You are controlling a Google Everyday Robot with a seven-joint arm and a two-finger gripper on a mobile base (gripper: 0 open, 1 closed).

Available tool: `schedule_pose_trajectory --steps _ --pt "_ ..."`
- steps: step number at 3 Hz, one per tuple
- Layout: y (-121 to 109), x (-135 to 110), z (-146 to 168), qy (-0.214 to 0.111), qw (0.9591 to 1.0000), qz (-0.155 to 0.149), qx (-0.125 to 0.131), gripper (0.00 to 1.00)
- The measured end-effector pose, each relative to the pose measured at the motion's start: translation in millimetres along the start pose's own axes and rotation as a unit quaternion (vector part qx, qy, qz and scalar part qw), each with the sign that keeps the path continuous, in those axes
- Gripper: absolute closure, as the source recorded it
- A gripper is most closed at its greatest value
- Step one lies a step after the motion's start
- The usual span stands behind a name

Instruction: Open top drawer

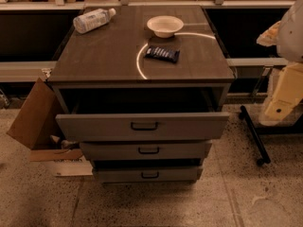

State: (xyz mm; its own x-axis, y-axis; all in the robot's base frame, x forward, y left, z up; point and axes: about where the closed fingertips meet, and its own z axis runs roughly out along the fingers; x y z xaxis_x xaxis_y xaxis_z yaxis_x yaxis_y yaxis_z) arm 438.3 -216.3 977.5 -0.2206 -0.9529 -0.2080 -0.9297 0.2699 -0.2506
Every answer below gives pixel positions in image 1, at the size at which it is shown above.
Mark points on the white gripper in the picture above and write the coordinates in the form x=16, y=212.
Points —
x=292, y=37

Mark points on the grey top drawer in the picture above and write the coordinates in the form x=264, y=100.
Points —
x=124, y=121

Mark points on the grey drawer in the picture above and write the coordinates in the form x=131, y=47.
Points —
x=124, y=121
x=148, y=174
x=145, y=150

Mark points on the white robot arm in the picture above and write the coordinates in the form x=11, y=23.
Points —
x=287, y=36

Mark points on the dark wooden drawer cabinet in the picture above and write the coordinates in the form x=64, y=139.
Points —
x=108, y=65

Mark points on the grey middle drawer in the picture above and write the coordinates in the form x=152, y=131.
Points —
x=145, y=150

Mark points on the grey bottom drawer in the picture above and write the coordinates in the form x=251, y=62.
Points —
x=148, y=174

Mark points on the white bowl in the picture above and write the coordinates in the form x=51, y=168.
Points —
x=165, y=26

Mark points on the dark blue snack bar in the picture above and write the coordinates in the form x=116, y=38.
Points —
x=162, y=54

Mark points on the black wheeled stand leg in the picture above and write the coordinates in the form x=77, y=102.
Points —
x=264, y=157

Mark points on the clear plastic water bottle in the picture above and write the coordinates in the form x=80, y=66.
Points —
x=93, y=19

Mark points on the white paper on floor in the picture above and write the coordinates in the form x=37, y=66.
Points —
x=67, y=168

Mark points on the brown cardboard box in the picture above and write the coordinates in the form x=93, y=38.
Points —
x=36, y=128

